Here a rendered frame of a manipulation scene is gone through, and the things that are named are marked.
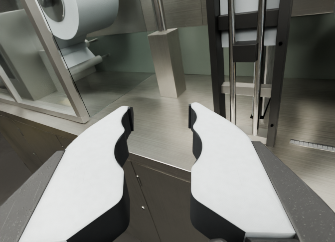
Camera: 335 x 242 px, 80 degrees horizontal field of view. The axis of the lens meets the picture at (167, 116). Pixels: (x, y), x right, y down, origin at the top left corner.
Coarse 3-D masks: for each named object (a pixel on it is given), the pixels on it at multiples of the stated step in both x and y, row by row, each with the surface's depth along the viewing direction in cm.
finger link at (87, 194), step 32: (96, 128) 10; (128, 128) 11; (64, 160) 8; (96, 160) 8; (64, 192) 7; (96, 192) 6; (128, 192) 8; (32, 224) 6; (64, 224) 6; (96, 224) 6; (128, 224) 7
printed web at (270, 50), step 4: (268, 48) 55; (272, 48) 61; (268, 52) 56; (272, 52) 62; (268, 56) 57; (272, 56) 64; (268, 60) 58; (272, 60) 65; (268, 64) 59; (272, 64) 66; (268, 68) 60; (272, 68) 68; (268, 72) 61; (272, 72) 69; (264, 76) 59; (268, 76) 62; (272, 76) 71; (264, 80) 59; (268, 80) 64; (264, 100) 63; (268, 100) 71; (264, 104) 64; (264, 108) 65
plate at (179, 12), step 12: (144, 0) 101; (168, 0) 94; (180, 0) 91; (192, 0) 89; (204, 0) 86; (300, 0) 70; (312, 0) 68; (324, 0) 67; (144, 12) 104; (168, 12) 97; (180, 12) 94; (192, 12) 91; (204, 12) 89; (300, 12) 72; (312, 12) 70; (324, 12) 69; (168, 24) 101; (180, 24) 97; (192, 24) 94; (204, 24) 91
